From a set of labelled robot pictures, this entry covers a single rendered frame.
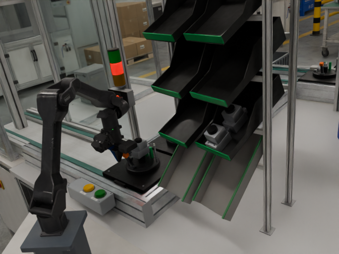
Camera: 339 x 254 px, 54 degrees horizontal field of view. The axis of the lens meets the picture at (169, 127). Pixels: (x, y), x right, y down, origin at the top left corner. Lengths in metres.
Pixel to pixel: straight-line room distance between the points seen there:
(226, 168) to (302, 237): 0.33
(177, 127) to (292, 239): 0.51
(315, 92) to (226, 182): 1.22
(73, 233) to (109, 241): 0.27
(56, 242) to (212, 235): 0.50
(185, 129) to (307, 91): 1.24
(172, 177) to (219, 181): 0.18
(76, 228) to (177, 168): 0.40
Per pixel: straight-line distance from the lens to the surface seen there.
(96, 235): 1.28
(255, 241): 1.17
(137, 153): 1.31
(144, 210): 1.20
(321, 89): 2.16
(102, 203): 1.26
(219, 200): 1.07
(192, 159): 1.15
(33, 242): 1.03
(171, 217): 1.27
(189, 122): 1.08
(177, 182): 1.16
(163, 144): 1.51
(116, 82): 1.44
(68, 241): 0.98
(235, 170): 1.07
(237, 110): 0.97
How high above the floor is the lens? 1.68
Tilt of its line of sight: 25 degrees down
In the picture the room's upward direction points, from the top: 8 degrees counter-clockwise
